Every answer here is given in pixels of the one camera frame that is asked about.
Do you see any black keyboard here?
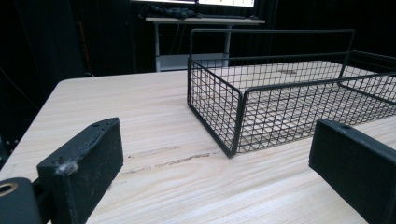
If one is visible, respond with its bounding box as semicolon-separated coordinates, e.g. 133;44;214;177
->
199;13;248;20

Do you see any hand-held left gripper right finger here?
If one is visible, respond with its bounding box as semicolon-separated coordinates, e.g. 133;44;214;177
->
308;118;396;224

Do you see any computer monitor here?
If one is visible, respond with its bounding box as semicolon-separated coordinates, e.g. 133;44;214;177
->
130;0;197;5
197;0;256;8

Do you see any white desk with metal legs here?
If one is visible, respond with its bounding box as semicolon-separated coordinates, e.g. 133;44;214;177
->
145;16;266;73

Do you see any black wire mesh basket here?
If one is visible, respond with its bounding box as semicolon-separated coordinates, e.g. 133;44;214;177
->
187;28;396;159

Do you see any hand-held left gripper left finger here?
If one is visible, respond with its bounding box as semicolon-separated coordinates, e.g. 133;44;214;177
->
35;117;124;224

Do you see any dark cloth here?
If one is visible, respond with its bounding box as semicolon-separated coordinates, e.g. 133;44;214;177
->
139;4;200;20

